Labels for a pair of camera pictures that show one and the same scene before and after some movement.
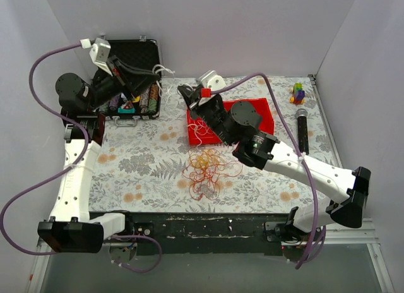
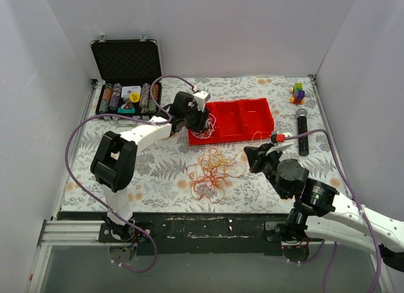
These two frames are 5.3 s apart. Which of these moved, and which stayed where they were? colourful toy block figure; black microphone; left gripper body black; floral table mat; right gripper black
Moved: left gripper body black; right gripper black
Stayed: colourful toy block figure; black microphone; floral table mat
